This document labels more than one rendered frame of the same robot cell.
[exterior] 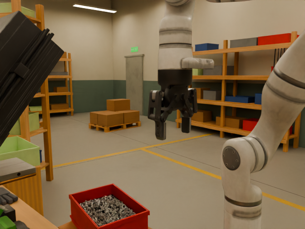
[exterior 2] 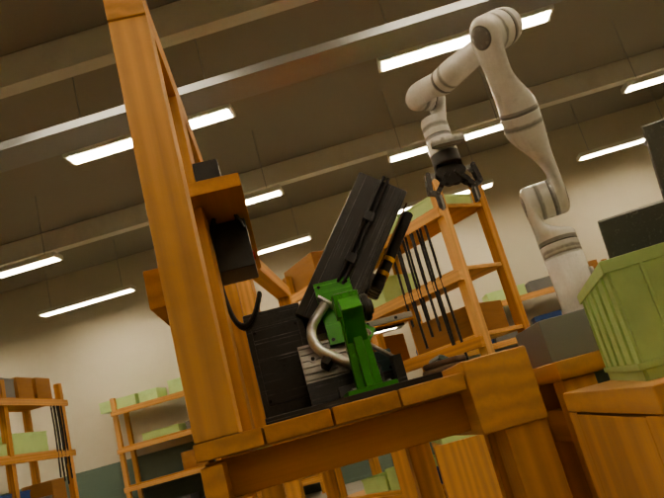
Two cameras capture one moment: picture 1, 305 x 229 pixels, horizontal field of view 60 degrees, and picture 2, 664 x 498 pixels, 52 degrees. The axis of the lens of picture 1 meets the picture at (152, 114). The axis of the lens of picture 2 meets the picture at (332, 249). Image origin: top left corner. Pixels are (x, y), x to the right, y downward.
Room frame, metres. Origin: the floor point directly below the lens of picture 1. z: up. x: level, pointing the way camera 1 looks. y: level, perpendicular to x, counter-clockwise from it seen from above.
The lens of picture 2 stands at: (-0.92, -0.89, 0.84)
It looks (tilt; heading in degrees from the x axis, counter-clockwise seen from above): 15 degrees up; 41
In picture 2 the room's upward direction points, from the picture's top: 15 degrees counter-clockwise
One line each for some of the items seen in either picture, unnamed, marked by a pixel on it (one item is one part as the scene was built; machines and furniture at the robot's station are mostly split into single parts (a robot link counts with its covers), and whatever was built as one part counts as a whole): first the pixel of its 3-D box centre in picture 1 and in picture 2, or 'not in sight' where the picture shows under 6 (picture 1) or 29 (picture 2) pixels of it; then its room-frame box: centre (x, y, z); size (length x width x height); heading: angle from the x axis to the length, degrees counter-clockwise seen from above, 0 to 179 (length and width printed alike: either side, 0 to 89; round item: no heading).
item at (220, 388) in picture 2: not in sight; (212, 286); (0.40, 0.78, 1.36); 1.49 x 0.09 x 0.97; 48
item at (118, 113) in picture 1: (115, 114); not in sight; (7.24, 1.04, 0.37); 1.20 x 0.80 x 0.74; 136
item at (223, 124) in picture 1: (228, 89); not in sight; (6.13, -1.77, 1.10); 3.01 x 0.55 x 2.20; 38
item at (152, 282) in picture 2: not in sight; (200, 332); (0.34, 0.83, 1.23); 1.30 x 0.05 x 0.09; 48
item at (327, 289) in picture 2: not in sight; (339, 311); (0.61, 0.49, 1.17); 0.13 x 0.12 x 0.20; 48
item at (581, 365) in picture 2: not in sight; (602, 359); (0.64, -0.24, 0.83); 0.32 x 0.32 x 0.04; 44
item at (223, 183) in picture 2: not in sight; (214, 238); (0.42, 0.76, 1.52); 0.90 x 0.25 x 0.04; 48
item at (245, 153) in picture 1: (243, 170); (547, 215); (0.64, -0.23, 1.19); 0.09 x 0.09 x 0.17; 28
